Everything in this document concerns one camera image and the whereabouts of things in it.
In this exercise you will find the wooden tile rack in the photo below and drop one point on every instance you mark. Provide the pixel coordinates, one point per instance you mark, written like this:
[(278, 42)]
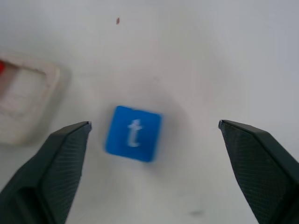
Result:
[(30, 105)]

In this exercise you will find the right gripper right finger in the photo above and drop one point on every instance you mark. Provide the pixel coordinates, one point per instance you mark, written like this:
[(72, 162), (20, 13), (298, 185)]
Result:
[(264, 172)]

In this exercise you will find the blue letter tile t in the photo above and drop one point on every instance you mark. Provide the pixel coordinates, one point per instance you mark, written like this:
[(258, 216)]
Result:
[(133, 134)]

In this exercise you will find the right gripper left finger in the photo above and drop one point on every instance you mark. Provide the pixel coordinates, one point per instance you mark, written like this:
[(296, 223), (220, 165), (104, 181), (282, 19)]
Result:
[(46, 177)]

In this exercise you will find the red letter tile o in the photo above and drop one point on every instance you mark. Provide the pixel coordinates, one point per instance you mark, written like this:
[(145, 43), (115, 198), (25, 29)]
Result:
[(1, 67)]

